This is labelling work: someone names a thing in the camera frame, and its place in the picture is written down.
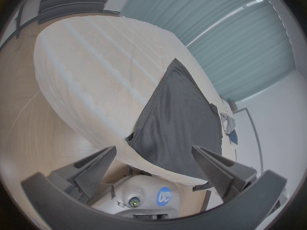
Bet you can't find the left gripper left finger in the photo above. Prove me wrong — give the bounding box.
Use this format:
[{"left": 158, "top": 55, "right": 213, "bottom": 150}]
[{"left": 49, "top": 146, "right": 117, "bottom": 201}]

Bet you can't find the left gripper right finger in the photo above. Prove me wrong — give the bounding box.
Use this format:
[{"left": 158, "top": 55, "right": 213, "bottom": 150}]
[{"left": 192, "top": 145, "right": 257, "bottom": 199}]

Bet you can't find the black T-shirt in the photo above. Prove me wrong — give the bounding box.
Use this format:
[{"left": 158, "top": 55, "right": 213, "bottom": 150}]
[{"left": 125, "top": 58, "right": 222, "bottom": 192}]

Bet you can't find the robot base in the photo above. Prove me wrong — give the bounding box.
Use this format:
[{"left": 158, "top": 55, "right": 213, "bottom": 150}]
[{"left": 91, "top": 173, "right": 180, "bottom": 220}]

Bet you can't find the pile of clothes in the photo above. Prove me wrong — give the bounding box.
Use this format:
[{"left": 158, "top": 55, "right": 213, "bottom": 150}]
[{"left": 220, "top": 112, "right": 237, "bottom": 136}]

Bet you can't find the bed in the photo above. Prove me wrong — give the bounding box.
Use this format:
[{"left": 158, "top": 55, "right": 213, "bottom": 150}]
[{"left": 34, "top": 16, "right": 264, "bottom": 187}]

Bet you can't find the blue-green curtain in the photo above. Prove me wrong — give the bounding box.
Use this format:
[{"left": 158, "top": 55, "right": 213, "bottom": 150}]
[
  {"left": 186, "top": 0, "right": 298, "bottom": 103},
  {"left": 121, "top": 0, "right": 265, "bottom": 49}
]

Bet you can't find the black chest of drawers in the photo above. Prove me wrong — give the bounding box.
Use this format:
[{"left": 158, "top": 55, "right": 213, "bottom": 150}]
[{"left": 38, "top": 0, "right": 114, "bottom": 25}]

